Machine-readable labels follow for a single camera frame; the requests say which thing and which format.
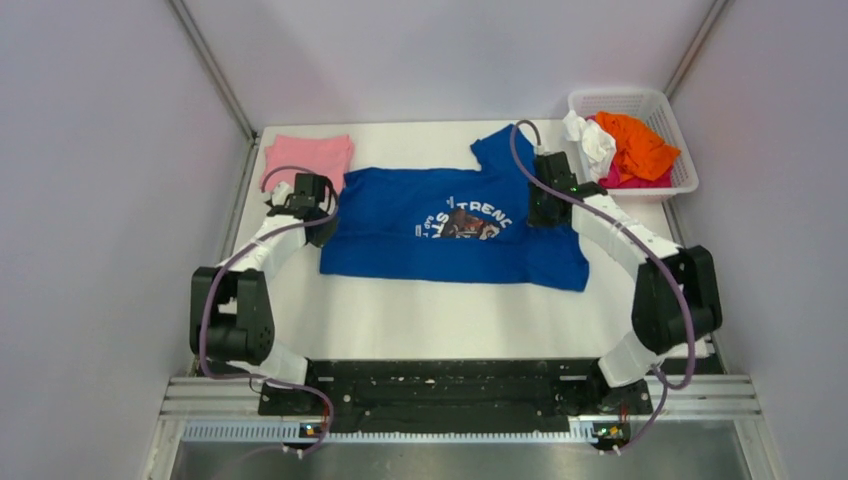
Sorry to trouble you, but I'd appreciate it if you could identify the blue printed t-shirt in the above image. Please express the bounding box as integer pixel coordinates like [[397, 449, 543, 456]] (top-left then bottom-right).
[[319, 126, 590, 292]]

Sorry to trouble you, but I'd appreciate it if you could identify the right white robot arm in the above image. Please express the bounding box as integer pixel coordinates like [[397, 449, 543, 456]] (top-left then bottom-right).
[[528, 152, 723, 412]]

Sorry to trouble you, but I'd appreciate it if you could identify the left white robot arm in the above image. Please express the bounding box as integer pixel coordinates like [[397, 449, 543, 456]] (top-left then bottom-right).
[[189, 167, 339, 414]]

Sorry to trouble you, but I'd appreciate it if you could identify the folded pink t-shirt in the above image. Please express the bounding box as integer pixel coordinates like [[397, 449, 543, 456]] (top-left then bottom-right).
[[260, 135, 354, 193]]

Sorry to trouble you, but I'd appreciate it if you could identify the white t-shirt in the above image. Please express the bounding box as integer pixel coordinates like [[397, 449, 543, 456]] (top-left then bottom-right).
[[562, 110, 617, 181]]

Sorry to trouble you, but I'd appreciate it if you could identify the orange t-shirt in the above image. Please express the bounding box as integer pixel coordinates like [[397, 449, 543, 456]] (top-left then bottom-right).
[[594, 111, 681, 180]]

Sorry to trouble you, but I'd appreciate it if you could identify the white plastic laundry basket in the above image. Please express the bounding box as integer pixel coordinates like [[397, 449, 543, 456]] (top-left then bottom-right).
[[564, 87, 699, 202]]

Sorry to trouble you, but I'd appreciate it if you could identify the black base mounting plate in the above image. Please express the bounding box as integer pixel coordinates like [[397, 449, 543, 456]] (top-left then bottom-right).
[[248, 358, 670, 434]]

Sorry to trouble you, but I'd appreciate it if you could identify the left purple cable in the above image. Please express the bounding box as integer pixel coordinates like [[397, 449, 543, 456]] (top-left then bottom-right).
[[198, 165, 340, 458]]

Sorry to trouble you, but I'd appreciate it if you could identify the purple cable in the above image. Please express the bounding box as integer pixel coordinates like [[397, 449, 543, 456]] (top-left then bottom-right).
[[198, 165, 340, 458], [508, 119, 698, 456]]

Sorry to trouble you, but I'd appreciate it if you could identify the grey slotted cable duct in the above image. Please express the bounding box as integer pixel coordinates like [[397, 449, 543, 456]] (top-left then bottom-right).
[[182, 420, 598, 445]]

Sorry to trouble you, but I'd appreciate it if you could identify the left corner metal post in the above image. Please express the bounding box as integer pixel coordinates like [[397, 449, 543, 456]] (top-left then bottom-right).
[[165, 0, 257, 142]]

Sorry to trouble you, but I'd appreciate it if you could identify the corner metal post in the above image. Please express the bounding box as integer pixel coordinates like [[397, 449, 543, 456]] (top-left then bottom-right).
[[663, 0, 735, 100], [165, 0, 257, 142]]

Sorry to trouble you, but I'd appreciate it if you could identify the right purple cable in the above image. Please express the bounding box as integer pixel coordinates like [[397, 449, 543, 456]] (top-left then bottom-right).
[[508, 119, 698, 456]]

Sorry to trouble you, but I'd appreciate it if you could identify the aluminium rail frame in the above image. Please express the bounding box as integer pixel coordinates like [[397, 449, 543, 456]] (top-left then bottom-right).
[[159, 375, 762, 420]]

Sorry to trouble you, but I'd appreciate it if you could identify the right corner metal post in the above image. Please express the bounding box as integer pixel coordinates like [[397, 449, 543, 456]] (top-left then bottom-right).
[[663, 0, 735, 100]]

